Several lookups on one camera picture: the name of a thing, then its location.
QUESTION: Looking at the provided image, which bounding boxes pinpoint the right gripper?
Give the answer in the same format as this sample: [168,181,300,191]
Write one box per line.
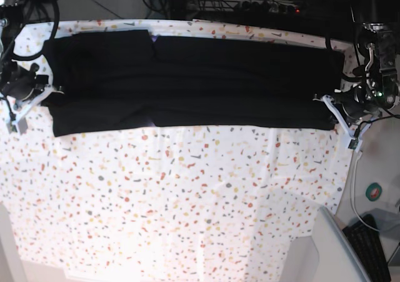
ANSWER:
[1,61,64,135]

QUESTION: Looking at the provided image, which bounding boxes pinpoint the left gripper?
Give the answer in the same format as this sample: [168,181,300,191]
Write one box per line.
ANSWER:
[312,88,382,153]

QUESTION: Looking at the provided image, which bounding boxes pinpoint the black t-shirt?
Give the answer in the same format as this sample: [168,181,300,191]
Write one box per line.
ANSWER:
[43,30,344,136]

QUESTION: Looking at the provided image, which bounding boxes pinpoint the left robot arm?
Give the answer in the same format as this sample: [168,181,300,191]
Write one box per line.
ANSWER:
[315,0,399,151]

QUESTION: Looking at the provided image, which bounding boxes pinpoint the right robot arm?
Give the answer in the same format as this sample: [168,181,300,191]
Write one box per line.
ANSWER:
[1,0,64,134]

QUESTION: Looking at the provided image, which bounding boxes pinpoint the green tape roll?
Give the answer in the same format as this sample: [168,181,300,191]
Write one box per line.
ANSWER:
[365,183,383,202]

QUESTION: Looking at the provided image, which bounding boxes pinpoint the black keyboard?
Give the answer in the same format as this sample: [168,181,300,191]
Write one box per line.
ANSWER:
[342,221,391,282]

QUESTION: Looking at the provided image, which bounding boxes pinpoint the white left panel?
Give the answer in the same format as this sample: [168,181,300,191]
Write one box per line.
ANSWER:
[1,204,27,281]

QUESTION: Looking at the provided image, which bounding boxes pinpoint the white cable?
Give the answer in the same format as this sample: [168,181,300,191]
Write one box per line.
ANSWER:
[349,150,381,233]

